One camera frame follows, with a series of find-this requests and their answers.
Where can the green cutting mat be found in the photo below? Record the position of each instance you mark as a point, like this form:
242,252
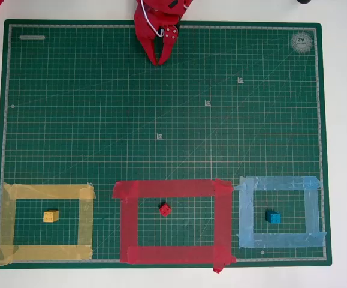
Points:
71,120

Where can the yellow cube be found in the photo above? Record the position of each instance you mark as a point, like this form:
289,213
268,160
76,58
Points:
51,216

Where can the blue cube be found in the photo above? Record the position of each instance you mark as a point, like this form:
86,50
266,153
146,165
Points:
273,217

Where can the red cube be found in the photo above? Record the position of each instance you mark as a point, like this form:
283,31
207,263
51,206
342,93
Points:
164,210

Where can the red tape square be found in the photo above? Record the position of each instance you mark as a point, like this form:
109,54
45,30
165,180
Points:
173,255

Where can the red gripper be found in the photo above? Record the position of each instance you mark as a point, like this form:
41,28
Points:
148,33

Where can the blue tape square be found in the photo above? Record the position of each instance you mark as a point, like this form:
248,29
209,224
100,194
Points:
281,240

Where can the yellow tape square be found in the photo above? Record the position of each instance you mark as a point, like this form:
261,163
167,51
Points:
47,192

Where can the small black knob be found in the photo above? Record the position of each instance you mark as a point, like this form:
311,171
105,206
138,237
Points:
303,1

